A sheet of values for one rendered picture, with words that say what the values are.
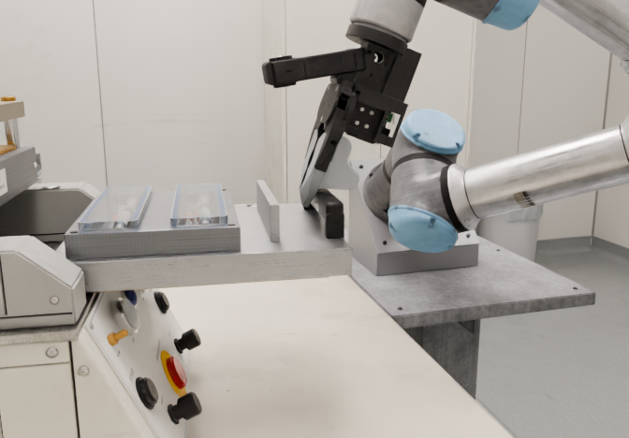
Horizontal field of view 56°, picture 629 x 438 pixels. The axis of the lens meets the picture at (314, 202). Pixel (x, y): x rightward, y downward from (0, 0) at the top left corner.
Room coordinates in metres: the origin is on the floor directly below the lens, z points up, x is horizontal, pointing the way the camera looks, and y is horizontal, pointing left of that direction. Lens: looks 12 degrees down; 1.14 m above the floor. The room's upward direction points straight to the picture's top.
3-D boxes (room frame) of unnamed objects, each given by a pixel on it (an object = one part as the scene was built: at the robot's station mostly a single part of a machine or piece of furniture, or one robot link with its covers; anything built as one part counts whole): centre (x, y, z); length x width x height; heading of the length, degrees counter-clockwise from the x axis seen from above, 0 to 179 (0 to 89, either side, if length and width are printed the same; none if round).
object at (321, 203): (0.68, -0.01, 0.99); 0.15 x 0.02 x 0.04; 11
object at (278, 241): (0.65, 0.13, 0.97); 0.30 x 0.22 x 0.08; 101
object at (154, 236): (0.65, 0.17, 0.98); 0.20 x 0.17 x 0.03; 11
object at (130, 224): (0.64, 0.22, 0.99); 0.18 x 0.06 x 0.02; 11
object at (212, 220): (0.65, 0.13, 0.99); 0.18 x 0.06 x 0.02; 11
